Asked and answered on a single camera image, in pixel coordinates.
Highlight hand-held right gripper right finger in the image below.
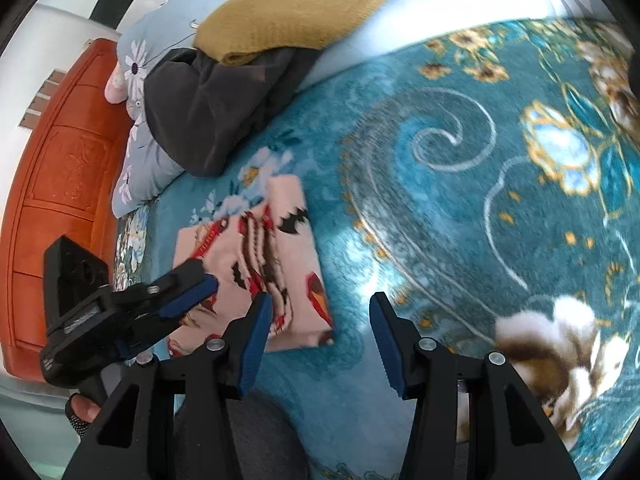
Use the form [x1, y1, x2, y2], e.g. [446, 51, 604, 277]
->
[369, 291, 583, 480]

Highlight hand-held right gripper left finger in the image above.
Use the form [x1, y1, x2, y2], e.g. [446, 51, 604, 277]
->
[62, 292, 274, 480]

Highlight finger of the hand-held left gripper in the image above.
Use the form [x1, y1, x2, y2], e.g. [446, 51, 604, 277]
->
[149, 258, 220, 320]
[114, 310, 187, 359]

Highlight pink pants with red cars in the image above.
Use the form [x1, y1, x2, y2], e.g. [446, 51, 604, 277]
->
[167, 176, 335, 356]

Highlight person's left hand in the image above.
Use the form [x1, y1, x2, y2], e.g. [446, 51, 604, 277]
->
[65, 392, 106, 436]

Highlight orange wooden headboard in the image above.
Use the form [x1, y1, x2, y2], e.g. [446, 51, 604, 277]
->
[0, 37, 136, 376]

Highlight teal floral blanket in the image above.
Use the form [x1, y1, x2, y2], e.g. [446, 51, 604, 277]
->
[112, 17, 640, 480]

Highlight dark grey garment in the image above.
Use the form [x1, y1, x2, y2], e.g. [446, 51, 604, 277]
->
[145, 47, 321, 178]

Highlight pink floral pillow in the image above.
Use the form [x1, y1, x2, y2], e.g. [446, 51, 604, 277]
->
[102, 62, 128, 106]

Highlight grey floral quilt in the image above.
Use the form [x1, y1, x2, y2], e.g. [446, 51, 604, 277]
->
[111, 0, 621, 218]

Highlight mustard yellow garment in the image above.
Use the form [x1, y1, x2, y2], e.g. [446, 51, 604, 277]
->
[194, 0, 407, 67]

